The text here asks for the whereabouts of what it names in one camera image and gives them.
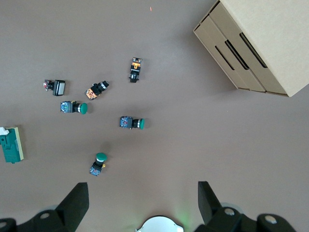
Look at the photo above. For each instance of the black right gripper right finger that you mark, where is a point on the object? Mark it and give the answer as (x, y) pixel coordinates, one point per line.
(212, 212)

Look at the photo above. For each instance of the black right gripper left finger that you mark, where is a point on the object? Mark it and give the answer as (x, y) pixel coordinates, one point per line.
(70, 207)

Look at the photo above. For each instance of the green terminal block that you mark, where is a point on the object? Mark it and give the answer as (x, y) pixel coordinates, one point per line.
(10, 147)

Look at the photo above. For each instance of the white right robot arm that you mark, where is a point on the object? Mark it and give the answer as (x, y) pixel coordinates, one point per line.
(159, 226)

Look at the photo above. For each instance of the green mushroom push button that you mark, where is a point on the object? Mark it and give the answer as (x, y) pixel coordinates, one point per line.
(101, 157)
(83, 108)
(126, 122)

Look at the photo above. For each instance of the brown table cover sheet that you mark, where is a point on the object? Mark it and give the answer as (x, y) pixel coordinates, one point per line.
(169, 145)

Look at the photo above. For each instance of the brown cardboard box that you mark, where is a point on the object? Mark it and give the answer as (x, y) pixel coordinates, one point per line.
(265, 36)

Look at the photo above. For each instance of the black selector switch orange block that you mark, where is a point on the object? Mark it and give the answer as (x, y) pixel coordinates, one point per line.
(135, 67)
(91, 93)

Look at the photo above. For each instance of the black red switch part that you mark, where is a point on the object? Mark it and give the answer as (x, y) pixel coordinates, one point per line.
(59, 87)

